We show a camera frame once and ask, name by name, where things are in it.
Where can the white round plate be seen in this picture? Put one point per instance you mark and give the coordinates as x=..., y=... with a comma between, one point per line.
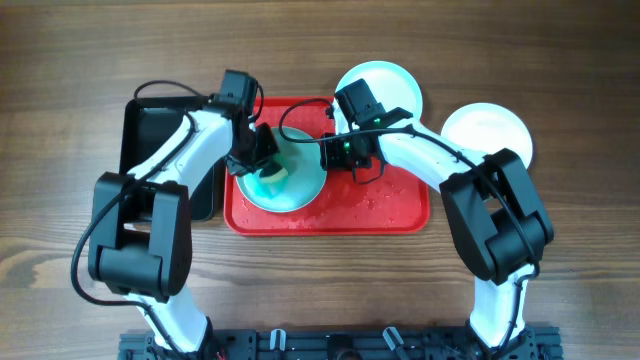
x=489, y=127

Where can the light blue plate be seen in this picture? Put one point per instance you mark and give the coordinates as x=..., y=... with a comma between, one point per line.
x=303, y=182
x=391, y=85

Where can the red plastic tray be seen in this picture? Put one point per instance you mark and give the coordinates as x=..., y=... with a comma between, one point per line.
x=397, y=203

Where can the green yellow sponge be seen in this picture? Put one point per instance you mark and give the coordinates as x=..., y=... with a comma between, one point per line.
x=274, y=171

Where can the black rectangular tray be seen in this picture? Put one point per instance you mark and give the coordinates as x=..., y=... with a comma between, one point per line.
x=148, y=124

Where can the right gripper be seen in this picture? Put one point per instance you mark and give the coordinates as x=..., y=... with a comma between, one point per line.
x=331, y=163

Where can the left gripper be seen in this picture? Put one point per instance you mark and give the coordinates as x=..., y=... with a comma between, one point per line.
x=269, y=149

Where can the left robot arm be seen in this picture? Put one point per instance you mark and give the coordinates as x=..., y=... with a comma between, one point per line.
x=137, y=250

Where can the black aluminium base frame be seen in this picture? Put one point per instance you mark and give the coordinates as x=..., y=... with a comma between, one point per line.
x=542, y=343

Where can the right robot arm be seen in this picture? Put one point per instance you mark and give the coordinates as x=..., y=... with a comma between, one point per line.
x=496, y=217

